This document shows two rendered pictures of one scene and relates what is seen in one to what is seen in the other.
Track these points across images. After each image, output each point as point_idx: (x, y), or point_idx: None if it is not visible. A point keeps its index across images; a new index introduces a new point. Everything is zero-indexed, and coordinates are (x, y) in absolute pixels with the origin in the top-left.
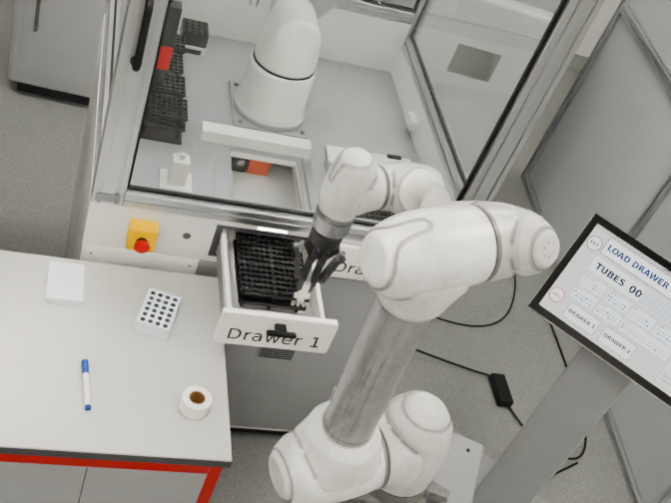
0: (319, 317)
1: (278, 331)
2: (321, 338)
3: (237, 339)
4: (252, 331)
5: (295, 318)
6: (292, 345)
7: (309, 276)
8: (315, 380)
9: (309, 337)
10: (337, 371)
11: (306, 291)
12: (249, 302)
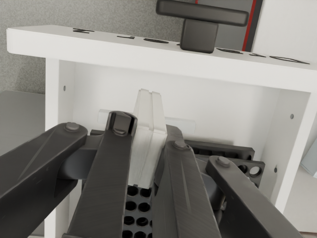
0: (62, 97)
1: (216, 15)
2: (66, 30)
3: (266, 55)
4: (252, 55)
5: (158, 54)
6: (137, 37)
7: (132, 176)
8: None
9: (100, 35)
10: (19, 125)
11: (145, 108)
12: (229, 147)
